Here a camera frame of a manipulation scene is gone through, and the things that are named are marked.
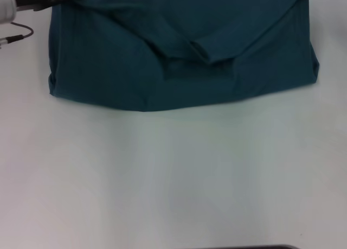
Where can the teal t-shirt with white print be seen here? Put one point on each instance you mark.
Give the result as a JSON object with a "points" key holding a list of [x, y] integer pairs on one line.
{"points": [[176, 56]]}

